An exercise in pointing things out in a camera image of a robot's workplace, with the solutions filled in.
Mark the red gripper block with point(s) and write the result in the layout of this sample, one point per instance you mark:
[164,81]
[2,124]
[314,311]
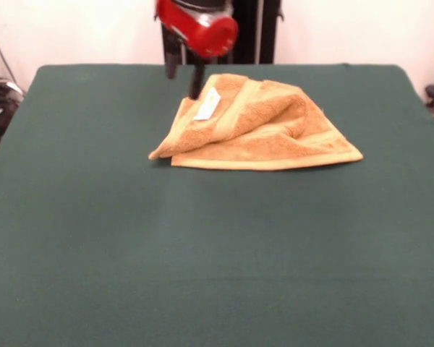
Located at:
[209,36]

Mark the orange terry towel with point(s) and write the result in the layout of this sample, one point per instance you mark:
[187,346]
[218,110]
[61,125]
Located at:
[267,137]

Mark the dark green table cloth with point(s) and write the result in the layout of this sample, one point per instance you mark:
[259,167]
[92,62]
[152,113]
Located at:
[94,217]

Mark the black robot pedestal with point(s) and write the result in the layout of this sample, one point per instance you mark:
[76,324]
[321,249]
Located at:
[257,36]

